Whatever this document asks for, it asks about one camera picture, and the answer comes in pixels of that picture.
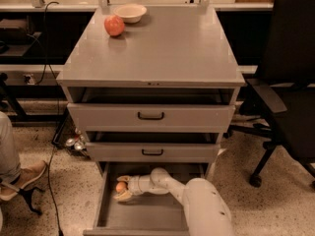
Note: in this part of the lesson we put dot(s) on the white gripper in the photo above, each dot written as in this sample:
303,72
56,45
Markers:
135,185

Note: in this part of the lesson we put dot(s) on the small orange fruit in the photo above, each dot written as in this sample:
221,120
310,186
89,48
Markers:
121,186

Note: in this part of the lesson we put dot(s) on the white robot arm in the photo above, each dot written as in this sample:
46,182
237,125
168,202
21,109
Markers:
205,211

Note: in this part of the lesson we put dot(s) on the grey bottom drawer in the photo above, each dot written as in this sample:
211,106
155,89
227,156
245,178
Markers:
144,215

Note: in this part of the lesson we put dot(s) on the grey drawer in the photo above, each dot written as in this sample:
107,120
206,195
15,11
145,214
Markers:
153,147
144,215
171,110

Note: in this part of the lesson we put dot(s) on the grey middle drawer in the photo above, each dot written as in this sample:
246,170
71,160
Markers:
153,147

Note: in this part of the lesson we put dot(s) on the grey top drawer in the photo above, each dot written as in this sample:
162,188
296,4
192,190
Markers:
171,110

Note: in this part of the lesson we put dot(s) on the grey drawer cabinet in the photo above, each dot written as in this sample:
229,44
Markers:
171,47

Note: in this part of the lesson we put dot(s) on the silver cans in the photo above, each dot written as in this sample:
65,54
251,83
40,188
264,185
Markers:
77,142

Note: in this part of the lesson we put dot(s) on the tan shoe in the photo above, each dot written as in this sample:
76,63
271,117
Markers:
25,177

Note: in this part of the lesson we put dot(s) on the black stool leg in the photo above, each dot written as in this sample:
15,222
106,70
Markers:
26,194

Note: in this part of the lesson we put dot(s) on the person leg light trousers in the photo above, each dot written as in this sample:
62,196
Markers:
10,166

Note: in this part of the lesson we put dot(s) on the red apple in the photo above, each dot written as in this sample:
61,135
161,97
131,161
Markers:
114,25

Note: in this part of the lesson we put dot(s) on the white bowl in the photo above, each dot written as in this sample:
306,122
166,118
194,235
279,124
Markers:
130,13

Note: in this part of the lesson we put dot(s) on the black office chair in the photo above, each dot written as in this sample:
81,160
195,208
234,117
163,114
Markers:
282,91

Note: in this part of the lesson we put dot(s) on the wall power outlet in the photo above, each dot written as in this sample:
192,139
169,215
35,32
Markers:
29,79

